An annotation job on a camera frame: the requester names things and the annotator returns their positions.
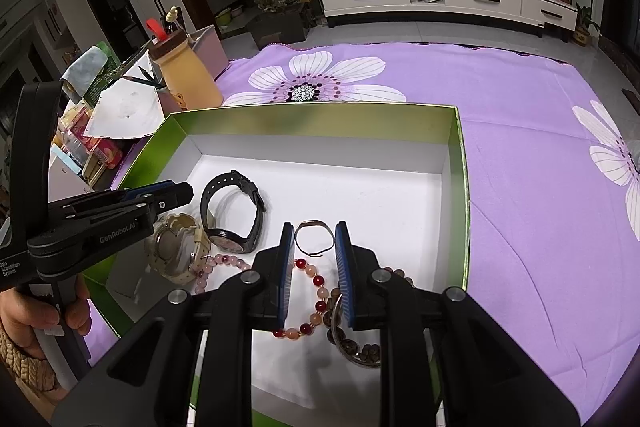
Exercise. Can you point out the black wristwatch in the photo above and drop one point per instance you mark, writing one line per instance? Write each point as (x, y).
(235, 239)

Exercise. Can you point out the green carton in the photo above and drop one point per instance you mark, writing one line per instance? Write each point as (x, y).
(102, 77)

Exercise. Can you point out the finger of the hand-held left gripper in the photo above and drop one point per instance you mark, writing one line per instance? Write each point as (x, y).
(150, 209)
(175, 192)

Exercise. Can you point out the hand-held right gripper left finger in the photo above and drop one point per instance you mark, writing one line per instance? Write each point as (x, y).
(286, 277)

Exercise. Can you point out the small potted plant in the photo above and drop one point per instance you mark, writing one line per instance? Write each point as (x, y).
(584, 27)

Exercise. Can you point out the person's left hand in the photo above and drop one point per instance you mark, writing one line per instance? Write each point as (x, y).
(25, 314)

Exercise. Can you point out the yellow bear bottle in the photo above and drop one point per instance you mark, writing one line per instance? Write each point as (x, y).
(190, 77)

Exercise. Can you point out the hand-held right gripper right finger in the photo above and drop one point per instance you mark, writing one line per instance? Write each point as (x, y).
(345, 277)

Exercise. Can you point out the beige wristwatch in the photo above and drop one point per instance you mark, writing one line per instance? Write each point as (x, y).
(175, 252)

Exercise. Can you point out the person's left forearm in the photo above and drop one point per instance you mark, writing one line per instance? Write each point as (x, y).
(20, 372)

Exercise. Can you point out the purple flowered cloth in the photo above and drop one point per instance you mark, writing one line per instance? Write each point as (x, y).
(525, 207)

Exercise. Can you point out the dark fitness band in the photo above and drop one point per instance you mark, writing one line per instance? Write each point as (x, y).
(314, 223)

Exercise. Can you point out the green cardboard box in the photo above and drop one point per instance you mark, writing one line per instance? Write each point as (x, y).
(350, 167)

